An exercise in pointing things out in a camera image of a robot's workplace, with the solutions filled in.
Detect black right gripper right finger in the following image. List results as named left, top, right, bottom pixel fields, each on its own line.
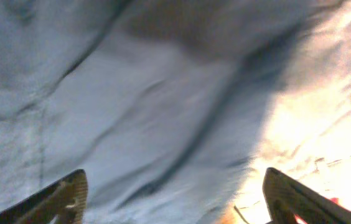
left=263, top=167, right=351, bottom=224

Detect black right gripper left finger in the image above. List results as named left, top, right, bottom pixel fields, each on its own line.
left=0, top=169, right=88, bottom=224

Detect dark blue shorts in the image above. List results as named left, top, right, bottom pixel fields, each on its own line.
left=0, top=0, right=313, bottom=223

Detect grey garment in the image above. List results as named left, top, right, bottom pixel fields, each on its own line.
left=218, top=0, right=351, bottom=224

